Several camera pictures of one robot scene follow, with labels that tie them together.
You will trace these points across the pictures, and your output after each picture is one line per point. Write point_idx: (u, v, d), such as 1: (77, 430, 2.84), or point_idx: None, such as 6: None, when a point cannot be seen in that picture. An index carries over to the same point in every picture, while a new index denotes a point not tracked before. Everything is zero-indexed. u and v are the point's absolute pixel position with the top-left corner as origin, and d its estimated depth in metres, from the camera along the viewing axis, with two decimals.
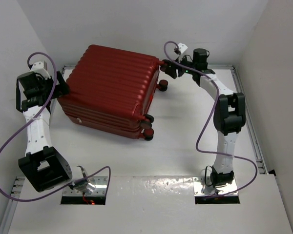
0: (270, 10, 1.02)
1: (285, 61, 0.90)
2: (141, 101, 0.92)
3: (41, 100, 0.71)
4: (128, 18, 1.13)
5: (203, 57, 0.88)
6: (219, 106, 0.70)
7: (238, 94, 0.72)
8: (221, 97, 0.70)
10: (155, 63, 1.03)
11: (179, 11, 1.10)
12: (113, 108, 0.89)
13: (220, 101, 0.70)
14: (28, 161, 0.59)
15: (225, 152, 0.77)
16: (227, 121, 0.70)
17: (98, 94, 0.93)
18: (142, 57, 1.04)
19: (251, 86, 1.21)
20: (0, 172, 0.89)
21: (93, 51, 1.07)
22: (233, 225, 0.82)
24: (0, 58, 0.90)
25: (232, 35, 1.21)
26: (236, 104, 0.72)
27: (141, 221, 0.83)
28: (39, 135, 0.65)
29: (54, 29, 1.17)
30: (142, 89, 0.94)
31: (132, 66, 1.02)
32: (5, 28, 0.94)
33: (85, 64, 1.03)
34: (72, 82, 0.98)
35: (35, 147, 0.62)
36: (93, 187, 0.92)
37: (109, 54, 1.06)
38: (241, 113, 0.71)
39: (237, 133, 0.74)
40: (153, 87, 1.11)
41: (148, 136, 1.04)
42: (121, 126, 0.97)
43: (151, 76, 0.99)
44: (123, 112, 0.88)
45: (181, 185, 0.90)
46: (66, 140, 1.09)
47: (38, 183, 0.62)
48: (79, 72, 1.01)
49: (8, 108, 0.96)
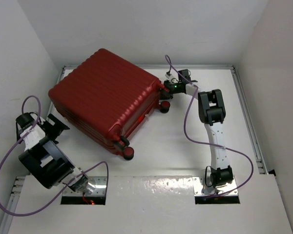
0: (271, 11, 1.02)
1: (285, 62, 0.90)
2: (122, 122, 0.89)
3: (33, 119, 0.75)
4: (128, 19, 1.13)
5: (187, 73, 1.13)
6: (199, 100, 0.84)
7: (216, 90, 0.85)
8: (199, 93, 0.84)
10: (156, 85, 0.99)
11: (179, 12, 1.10)
12: (92, 120, 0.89)
13: (200, 95, 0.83)
14: (26, 154, 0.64)
15: (216, 143, 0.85)
16: (209, 113, 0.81)
17: (84, 103, 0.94)
18: (144, 75, 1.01)
19: (251, 86, 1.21)
20: (0, 172, 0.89)
21: (100, 56, 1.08)
22: (232, 225, 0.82)
24: (1, 59, 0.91)
25: (232, 35, 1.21)
26: (216, 99, 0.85)
27: (141, 221, 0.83)
28: (35, 136, 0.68)
29: (54, 30, 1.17)
30: (127, 110, 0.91)
31: (130, 81, 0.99)
32: (5, 29, 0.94)
33: (87, 67, 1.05)
34: (68, 81, 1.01)
35: (32, 143, 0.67)
36: (93, 187, 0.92)
37: (115, 63, 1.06)
38: (221, 105, 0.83)
39: (221, 124, 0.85)
40: (147, 107, 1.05)
41: (125, 157, 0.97)
42: (100, 138, 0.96)
43: (145, 97, 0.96)
44: (100, 127, 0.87)
45: (181, 185, 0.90)
46: (66, 139, 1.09)
47: (47, 180, 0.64)
48: (79, 74, 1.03)
49: (9, 109, 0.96)
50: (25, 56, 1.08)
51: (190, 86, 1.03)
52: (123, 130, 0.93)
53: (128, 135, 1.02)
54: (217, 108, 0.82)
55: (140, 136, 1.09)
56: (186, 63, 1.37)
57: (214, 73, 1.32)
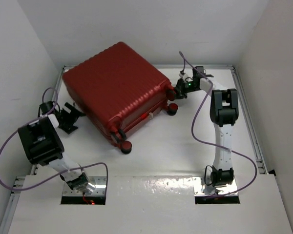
0: (271, 11, 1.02)
1: (285, 62, 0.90)
2: (122, 116, 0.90)
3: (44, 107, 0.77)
4: (128, 19, 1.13)
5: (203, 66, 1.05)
6: (213, 99, 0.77)
7: (231, 90, 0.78)
8: (214, 91, 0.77)
10: (165, 85, 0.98)
11: (179, 11, 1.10)
12: (94, 107, 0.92)
13: (215, 94, 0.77)
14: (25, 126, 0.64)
15: (222, 145, 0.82)
16: (220, 113, 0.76)
17: (92, 91, 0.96)
18: (157, 74, 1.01)
19: (251, 87, 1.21)
20: (1, 172, 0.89)
21: (116, 49, 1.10)
22: (232, 225, 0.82)
24: (1, 59, 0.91)
25: (232, 35, 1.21)
26: (230, 99, 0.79)
27: (141, 221, 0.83)
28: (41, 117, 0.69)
29: (54, 30, 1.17)
30: (130, 105, 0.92)
31: (139, 77, 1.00)
32: (5, 29, 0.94)
33: (103, 57, 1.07)
34: (82, 67, 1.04)
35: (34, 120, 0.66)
36: (93, 187, 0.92)
37: (131, 58, 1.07)
38: (235, 106, 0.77)
39: (232, 126, 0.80)
40: (154, 106, 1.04)
41: (123, 149, 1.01)
42: (100, 126, 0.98)
43: (151, 96, 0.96)
44: (101, 116, 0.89)
45: (181, 185, 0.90)
46: (66, 139, 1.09)
47: (31, 154, 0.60)
48: (94, 62, 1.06)
49: (9, 108, 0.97)
50: (26, 56, 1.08)
51: (204, 81, 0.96)
52: (122, 125, 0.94)
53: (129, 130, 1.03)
54: (230, 109, 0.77)
55: (140, 136, 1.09)
56: (186, 63, 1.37)
57: (214, 73, 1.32)
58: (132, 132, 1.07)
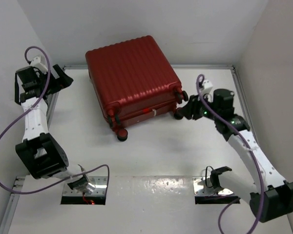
0: (271, 11, 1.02)
1: (286, 61, 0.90)
2: (122, 104, 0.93)
3: (39, 92, 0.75)
4: (128, 19, 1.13)
5: (229, 102, 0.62)
6: (268, 205, 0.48)
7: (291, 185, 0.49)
8: (269, 195, 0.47)
10: (177, 85, 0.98)
11: (179, 11, 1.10)
12: (100, 88, 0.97)
13: (269, 199, 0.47)
14: (25, 146, 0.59)
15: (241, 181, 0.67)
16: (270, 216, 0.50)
17: (104, 74, 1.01)
18: (170, 74, 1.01)
19: (251, 87, 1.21)
20: (0, 172, 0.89)
21: (141, 44, 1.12)
22: (233, 225, 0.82)
24: (1, 59, 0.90)
25: (232, 34, 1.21)
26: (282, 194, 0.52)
27: (141, 221, 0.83)
28: (36, 124, 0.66)
29: (54, 29, 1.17)
30: (133, 95, 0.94)
31: (152, 72, 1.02)
32: (5, 29, 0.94)
33: (125, 47, 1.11)
34: (104, 50, 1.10)
35: (32, 134, 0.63)
36: (93, 187, 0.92)
37: (151, 54, 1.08)
38: (291, 205, 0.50)
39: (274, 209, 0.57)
40: (161, 105, 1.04)
41: (119, 136, 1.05)
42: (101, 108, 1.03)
43: (156, 93, 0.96)
44: (103, 98, 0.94)
45: (181, 185, 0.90)
46: (66, 139, 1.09)
47: (35, 171, 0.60)
48: (116, 49, 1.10)
49: (9, 108, 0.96)
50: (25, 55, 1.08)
51: (240, 143, 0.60)
52: (121, 113, 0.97)
53: (129, 122, 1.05)
54: (283, 212, 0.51)
55: (141, 137, 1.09)
56: (185, 62, 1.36)
57: (215, 73, 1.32)
58: (132, 124, 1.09)
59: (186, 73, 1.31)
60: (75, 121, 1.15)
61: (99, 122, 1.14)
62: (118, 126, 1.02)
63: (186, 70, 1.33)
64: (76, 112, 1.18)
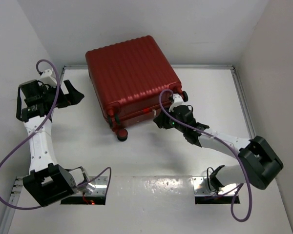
0: (271, 11, 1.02)
1: (286, 61, 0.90)
2: (122, 104, 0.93)
3: (42, 109, 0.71)
4: (128, 19, 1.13)
5: (189, 116, 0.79)
6: (248, 163, 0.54)
7: (257, 139, 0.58)
8: (242, 154, 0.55)
10: (176, 85, 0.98)
11: (179, 11, 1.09)
12: (100, 88, 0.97)
13: (245, 158, 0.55)
14: (32, 180, 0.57)
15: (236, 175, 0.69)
16: (266, 175, 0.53)
17: (104, 74, 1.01)
18: (170, 74, 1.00)
19: (251, 87, 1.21)
20: (0, 172, 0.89)
21: (141, 44, 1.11)
22: (232, 225, 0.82)
24: (0, 59, 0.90)
25: (232, 35, 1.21)
26: (259, 152, 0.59)
27: (141, 221, 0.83)
28: (43, 151, 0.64)
29: (54, 29, 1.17)
30: (133, 95, 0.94)
31: (151, 72, 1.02)
32: (5, 29, 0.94)
33: (125, 47, 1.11)
34: (103, 49, 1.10)
35: (39, 165, 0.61)
36: (93, 187, 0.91)
37: (151, 54, 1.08)
38: (273, 156, 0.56)
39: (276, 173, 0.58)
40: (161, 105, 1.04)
41: (120, 136, 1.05)
42: (101, 108, 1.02)
43: (156, 93, 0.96)
44: (103, 97, 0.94)
45: (181, 185, 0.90)
46: (66, 139, 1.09)
47: (45, 202, 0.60)
48: (115, 49, 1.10)
49: (9, 108, 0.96)
50: (25, 55, 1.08)
51: (205, 137, 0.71)
52: (121, 112, 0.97)
53: (129, 122, 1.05)
54: (273, 165, 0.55)
55: (141, 136, 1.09)
56: (185, 62, 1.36)
57: (215, 73, 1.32)
58: (132, 124, 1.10)
59: (186, 73, 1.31)
60: (75, 121, 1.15)
61: (99, 122, 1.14)
62: (118, 126, 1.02)
63: (186, 70, 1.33)
64: (76, 111, 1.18)
